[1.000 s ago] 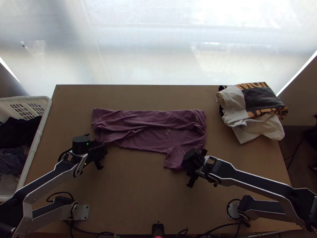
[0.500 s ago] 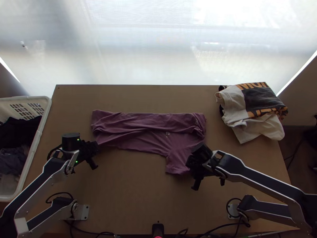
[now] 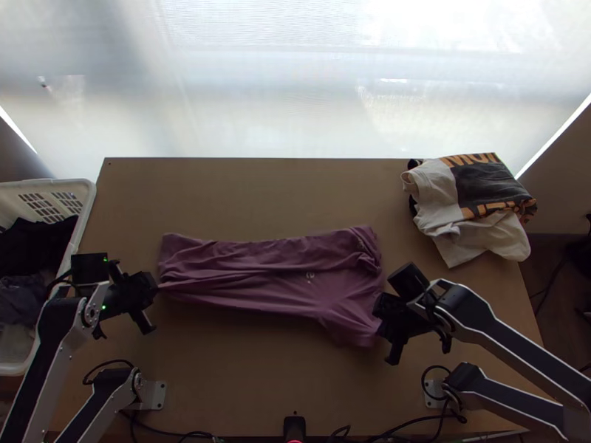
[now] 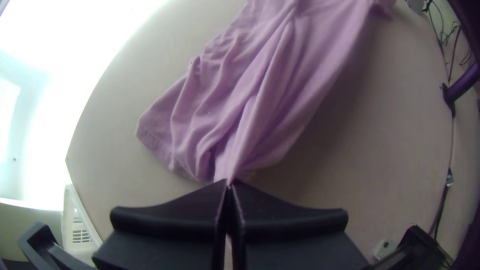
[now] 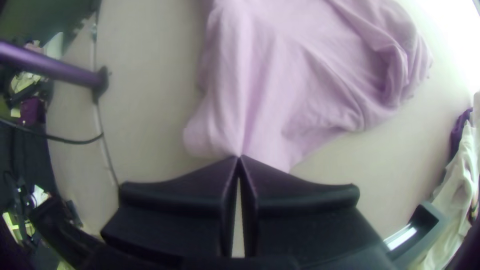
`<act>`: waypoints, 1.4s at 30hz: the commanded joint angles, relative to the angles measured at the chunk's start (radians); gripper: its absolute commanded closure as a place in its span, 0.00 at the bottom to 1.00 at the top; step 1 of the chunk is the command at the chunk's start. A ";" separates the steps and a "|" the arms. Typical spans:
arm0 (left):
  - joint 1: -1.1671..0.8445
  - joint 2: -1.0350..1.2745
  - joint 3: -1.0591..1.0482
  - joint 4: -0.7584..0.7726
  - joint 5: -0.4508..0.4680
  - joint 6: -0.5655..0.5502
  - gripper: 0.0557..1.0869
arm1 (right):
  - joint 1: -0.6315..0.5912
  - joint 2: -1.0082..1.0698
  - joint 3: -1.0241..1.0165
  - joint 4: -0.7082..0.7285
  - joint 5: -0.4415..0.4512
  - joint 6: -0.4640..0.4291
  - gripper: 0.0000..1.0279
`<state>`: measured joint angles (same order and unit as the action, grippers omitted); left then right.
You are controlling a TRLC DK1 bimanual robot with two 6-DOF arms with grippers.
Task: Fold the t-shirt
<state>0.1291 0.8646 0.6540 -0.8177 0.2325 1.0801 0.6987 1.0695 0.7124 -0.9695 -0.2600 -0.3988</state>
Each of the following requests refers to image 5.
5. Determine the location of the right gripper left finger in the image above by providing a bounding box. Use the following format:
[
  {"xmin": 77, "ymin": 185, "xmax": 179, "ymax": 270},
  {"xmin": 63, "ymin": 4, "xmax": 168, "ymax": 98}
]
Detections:
[{"xmin": 100, "ymin": 155, "xmax": 240, "ymax": 263}]

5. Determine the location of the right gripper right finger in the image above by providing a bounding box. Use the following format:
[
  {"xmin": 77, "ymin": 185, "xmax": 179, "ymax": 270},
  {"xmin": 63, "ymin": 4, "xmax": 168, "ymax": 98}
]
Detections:
[{"xmin": 239, "ymin": 154, "xmax": 384, "ymax": 260}]

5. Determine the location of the pale pink t-shirt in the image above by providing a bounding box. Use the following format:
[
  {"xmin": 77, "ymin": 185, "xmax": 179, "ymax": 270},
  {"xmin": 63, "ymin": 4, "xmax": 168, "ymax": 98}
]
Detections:
[{"xmin": 182, "ymin": 0, "xmax": 434, "ymax": 173}]

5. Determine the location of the pile of folded clothes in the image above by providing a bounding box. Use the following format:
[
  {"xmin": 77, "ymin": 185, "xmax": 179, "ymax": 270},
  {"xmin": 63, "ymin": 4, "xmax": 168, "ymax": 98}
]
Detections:
[{"xmin": 419, "ymin": 91, "xmax": 480, "ymax": 270}]

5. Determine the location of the black cable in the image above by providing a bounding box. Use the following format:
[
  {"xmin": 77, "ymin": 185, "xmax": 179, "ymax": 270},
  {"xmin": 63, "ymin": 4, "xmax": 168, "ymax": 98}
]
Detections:
[{"xmin": 0, "ymin": 117, "xmax": 105, "ymax": 146}]

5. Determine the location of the dark camera post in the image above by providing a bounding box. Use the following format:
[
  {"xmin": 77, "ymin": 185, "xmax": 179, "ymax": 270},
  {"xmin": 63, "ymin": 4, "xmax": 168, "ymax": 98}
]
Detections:
[{"xmin": 0, "ymin": 39, "xmax": 110, "ymax": 103}]

